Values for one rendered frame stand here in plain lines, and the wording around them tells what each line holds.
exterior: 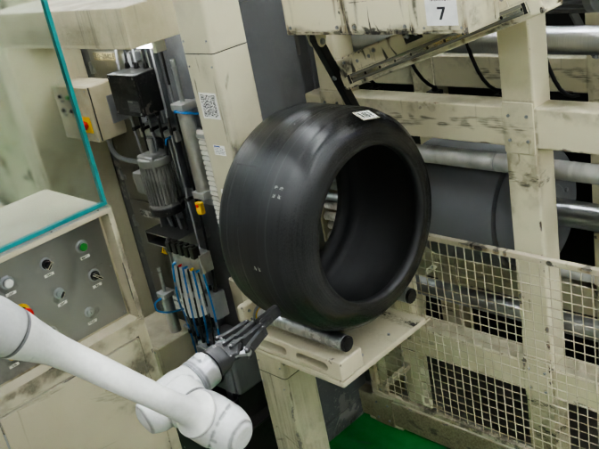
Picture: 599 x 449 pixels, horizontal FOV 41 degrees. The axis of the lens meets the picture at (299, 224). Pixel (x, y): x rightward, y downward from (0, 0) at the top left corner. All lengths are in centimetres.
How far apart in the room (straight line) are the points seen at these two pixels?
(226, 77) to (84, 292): 77
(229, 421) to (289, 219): 49
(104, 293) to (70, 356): 87
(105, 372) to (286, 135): 73
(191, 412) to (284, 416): 99
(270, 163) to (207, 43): 40
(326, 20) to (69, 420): 136
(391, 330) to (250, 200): 64
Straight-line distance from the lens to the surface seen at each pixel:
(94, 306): 251
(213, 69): 220
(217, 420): 175
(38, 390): 244
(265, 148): 201
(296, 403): 264
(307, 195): 190
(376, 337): 234
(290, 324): 226
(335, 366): 216
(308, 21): 226
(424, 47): 220
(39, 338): 161
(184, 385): 187
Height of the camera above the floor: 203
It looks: 23 degrees down
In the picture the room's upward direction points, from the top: 11 degrees counter-clockwise
